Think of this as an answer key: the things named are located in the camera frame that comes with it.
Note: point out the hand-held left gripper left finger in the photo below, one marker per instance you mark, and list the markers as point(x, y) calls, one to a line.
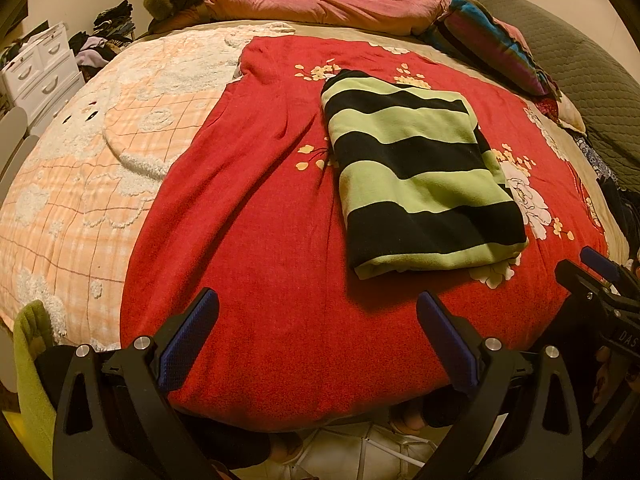
point(190, 331)

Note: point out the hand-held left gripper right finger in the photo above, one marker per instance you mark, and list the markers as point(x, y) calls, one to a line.
point(446, 341)

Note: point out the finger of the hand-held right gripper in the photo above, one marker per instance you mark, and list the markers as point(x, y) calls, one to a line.
point(602, 262)
point(580, 285)

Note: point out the green black striped frog sweater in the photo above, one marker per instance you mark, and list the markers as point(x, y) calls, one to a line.
point(425, 170)

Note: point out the pile of dark clothes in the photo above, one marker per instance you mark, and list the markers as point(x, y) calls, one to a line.
point(100, 45)

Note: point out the beige bed sheet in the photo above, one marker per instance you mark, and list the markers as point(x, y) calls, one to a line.
point(600, 205)

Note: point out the person's right foot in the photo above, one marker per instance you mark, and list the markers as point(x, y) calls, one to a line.
point(407, 417)

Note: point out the person's foot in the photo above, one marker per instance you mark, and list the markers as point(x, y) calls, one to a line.
point(407, 417)
point(287, 454)

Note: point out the red floral blanket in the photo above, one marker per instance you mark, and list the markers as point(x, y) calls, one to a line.
point(250, 260)

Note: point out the dark floral cloth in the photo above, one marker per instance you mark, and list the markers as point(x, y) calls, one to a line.
point(595, 155)

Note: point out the small beige pillow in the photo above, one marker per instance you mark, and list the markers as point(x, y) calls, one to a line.
point(570, 112)

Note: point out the person's left foot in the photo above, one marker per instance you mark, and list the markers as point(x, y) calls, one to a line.
point(287, 454)

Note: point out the green fleece cloth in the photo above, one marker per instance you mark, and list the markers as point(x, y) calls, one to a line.
point(35, 390)

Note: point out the peach plaid fluffy quilt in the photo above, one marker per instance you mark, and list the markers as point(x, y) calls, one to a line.
point(75, 200)

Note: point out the grey quilted headboard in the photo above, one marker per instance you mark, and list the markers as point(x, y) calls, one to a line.
point(575, 70)

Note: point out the yellow bag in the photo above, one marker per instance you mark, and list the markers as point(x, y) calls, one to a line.
point(12, 425)

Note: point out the colourful striped pillow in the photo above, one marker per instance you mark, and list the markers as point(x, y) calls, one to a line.
point(490, 40)

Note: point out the grey slatted chair back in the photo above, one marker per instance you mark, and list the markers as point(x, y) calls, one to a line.
point(15, 130)

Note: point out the white drawer cabinet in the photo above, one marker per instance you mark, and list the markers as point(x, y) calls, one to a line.
point(40, 70)

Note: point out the pink duvet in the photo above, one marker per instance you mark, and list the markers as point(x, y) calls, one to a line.
point(325, 5)

